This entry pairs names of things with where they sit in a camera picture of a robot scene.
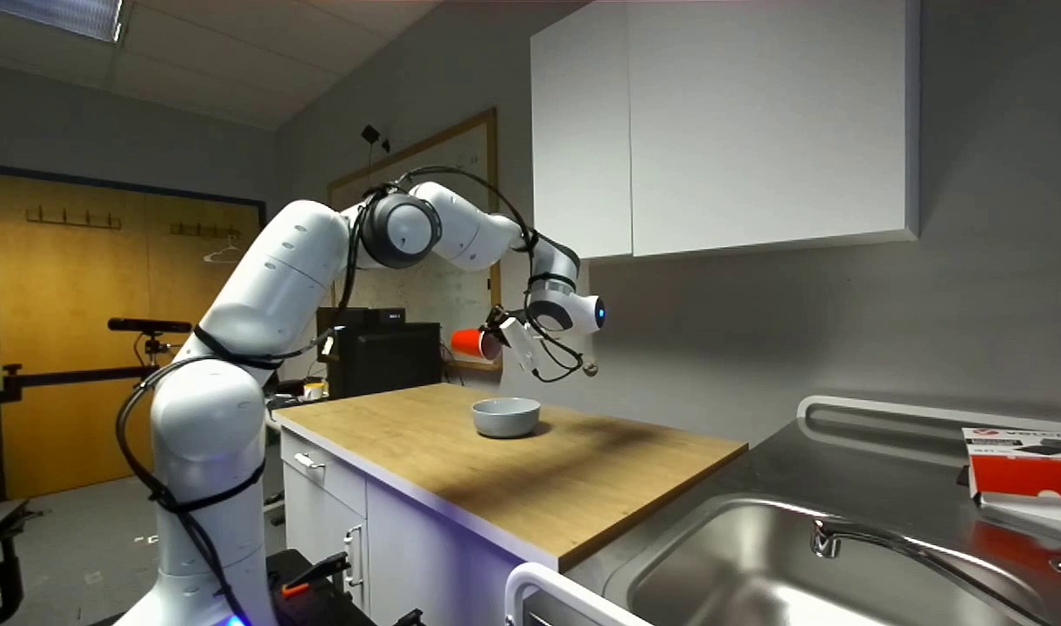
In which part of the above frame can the black and red equipment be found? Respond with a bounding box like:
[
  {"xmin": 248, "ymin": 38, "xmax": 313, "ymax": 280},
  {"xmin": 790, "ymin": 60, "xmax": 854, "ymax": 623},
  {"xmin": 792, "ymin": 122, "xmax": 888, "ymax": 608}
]
[{"xmin": 263, "ymin": 546, "xmax": 378, "ymax": 626}]

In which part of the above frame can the black box appliance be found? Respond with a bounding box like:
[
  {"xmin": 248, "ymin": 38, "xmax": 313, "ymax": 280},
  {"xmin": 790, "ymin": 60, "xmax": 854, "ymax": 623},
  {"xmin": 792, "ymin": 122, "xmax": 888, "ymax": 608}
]
[{"xmin": 316, "ymin": 301, "xmax": 450, "ymax": 400}]

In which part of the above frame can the chrome faucet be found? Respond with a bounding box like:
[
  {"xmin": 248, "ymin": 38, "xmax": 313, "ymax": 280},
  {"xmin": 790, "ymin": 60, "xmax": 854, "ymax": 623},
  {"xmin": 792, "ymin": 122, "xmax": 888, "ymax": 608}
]
[{"xmin": 792, "ymin": 388, "xmax": 1061, "ymax": 469}]

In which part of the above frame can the black camera boom stand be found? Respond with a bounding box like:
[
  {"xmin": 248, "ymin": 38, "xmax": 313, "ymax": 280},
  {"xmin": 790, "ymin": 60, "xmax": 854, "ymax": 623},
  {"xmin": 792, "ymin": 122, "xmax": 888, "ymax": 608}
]
[{"xmin": 0, "ymin": 313, "xmax": 197, "ymax": 410}]

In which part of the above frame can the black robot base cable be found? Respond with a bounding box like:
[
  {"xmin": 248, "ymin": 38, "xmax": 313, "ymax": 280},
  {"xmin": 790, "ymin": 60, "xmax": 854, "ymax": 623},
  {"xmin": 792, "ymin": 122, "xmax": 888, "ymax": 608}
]
[{"xmin": 112, "ymin": 327, "xmax": 349, "ymax": 618}]

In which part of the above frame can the steel faucet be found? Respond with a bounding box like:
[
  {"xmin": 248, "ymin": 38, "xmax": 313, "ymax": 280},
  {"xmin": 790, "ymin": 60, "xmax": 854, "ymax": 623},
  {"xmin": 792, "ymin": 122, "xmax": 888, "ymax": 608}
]
[{"xmin": 811, "ymin": 513, "xmax": 1046, "ymax": 618}]

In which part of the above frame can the red and white box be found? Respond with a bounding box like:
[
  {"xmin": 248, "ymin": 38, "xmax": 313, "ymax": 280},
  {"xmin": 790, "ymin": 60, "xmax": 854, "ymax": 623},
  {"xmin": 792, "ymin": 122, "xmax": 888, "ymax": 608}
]
[{"xmin": 960, "ymin": 425, "xmax": 1061, "ymax": 508}]

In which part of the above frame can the gray bowl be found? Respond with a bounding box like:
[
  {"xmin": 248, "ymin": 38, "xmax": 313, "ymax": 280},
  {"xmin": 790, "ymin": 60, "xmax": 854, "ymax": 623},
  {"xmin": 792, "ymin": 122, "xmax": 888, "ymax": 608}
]
[{"xmin": 470, "ymin": 393, "xmax": 546, "ymax": 443}]

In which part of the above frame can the stainless steel sink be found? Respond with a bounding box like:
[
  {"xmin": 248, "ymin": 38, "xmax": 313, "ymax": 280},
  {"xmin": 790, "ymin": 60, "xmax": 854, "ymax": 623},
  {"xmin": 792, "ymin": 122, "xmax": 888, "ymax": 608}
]
[{"xmin": 625, "ymin": 492, "xmax": 1052, "ymax": 626}]

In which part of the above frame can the wooden door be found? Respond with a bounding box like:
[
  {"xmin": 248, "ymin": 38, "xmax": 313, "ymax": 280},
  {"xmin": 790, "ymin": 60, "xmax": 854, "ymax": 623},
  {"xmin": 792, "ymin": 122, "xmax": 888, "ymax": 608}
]
[{"xmin": 0, "ymin": 170, "xmax": 267, "ymax": 502}]

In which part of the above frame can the ceiling light panel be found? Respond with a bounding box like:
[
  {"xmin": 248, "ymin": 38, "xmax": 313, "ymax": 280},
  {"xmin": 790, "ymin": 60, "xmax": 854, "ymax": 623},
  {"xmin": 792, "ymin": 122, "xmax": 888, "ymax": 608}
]
[{"xmin": 0, "ymin": 0, "xmax": 127, "ymax": 45}]

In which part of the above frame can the white wall cabinet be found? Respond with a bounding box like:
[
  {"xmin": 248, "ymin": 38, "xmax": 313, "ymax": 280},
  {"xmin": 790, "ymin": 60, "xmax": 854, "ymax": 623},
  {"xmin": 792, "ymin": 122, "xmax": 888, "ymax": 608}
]
[{"xmin": 527, "ymin": 0, "xmax": 920, "ymax": 266}]

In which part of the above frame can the cabinet door handle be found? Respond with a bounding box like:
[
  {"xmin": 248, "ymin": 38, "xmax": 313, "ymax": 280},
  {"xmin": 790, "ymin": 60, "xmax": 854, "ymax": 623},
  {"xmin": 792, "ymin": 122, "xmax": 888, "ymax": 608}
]
[{"xmin": 339, "ymin": 524, "xmax": 370, "ymax": 608}]

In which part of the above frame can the white tubular rail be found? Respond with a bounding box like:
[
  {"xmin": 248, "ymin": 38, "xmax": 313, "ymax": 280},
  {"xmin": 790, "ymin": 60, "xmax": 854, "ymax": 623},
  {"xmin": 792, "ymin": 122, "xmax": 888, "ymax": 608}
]
[{"xmin": 501, "ymin": 559, "xmax": 652, "ymax": 626}]

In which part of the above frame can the whiteboard with wooden frame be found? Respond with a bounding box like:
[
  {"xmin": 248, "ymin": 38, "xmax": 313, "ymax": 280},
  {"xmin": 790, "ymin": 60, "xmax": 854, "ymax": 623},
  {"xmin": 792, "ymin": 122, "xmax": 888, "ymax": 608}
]
[{"xmin": 322, "ymin": 106, "xmax": 507, "ymax": 380}]

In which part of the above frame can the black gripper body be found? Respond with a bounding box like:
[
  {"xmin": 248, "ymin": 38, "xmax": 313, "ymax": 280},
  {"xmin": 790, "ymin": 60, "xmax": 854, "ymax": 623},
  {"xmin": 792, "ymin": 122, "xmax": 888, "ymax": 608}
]
[{"xmin": 485, "ymin": 305, "xmax": 535, "ymax": 356}]

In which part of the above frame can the coat hook rail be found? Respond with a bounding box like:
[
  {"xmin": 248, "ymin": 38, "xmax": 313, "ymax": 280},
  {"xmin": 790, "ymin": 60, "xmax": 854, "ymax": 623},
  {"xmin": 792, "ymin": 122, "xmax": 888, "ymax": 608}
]
[
  {"xmin": 20, "ymin": 204, "xmax": 124, "ymax": 234},
  {"xmin": 168, "ymin": 220, "xmax": 248, "ymax": 239}
]

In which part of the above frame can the drawer handle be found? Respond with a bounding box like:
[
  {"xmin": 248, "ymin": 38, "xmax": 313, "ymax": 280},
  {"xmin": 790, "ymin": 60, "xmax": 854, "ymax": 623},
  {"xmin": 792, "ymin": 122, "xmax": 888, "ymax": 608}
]
[{"xmin": 288, "ymin": 447, "xmax": 331, "ymax": 488}]

